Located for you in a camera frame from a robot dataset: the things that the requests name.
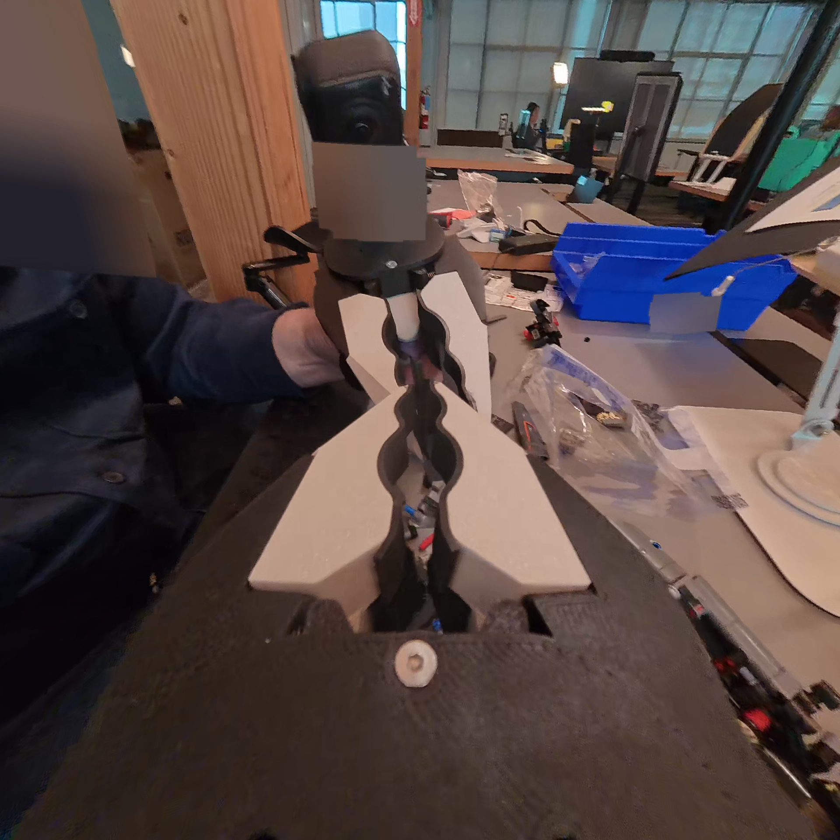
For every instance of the plastic bag of lego parts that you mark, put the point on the plastic bag of lego parts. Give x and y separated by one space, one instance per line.
590 426

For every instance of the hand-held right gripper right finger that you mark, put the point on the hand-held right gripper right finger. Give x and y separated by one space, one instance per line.
512 518

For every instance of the small clear plastic bag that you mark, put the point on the small clear plastic bag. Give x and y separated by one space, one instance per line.
478 193

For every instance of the black curved chair back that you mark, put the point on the black curved chair back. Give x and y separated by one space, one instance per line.
745 124

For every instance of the black power adapter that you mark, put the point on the black power adapter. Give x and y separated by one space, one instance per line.
528 244

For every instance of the lego instruction booklet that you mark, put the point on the lego instruction booklet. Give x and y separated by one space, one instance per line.
754 243

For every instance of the person's left forearm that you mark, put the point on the person's left forearm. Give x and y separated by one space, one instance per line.
229 348

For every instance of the red fire extinguisher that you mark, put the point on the red fire extinguisher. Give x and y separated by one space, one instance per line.
425 108

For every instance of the wooden post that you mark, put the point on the wooden post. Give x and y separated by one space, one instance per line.
216 131

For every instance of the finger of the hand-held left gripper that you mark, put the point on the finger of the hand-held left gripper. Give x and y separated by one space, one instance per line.
463 328
361 334

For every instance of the small black lego assembly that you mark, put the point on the small black lego assembly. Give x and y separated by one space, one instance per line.
543 325

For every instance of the black monitor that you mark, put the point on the black monitor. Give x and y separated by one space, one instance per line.
610 92

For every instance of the black metal pole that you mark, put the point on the black metal pole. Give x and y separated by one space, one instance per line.
787 98

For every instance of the lego car chassis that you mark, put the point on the lego car chassis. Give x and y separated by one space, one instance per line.
768 715

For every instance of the blue plastic bin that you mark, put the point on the blue plastic bin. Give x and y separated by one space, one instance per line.
623 275

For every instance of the person's left hand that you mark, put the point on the person's left hand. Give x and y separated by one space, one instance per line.
305 348

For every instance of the lego sticker sheet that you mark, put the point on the lego sticker sheet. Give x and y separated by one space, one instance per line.
508 292

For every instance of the person's dark blue jacket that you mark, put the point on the person's dark blue jacket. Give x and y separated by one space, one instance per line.
65 394

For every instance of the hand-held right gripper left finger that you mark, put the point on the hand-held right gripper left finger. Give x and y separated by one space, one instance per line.
334 518

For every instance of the white book stand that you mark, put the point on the white book stand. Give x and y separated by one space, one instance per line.
774 551

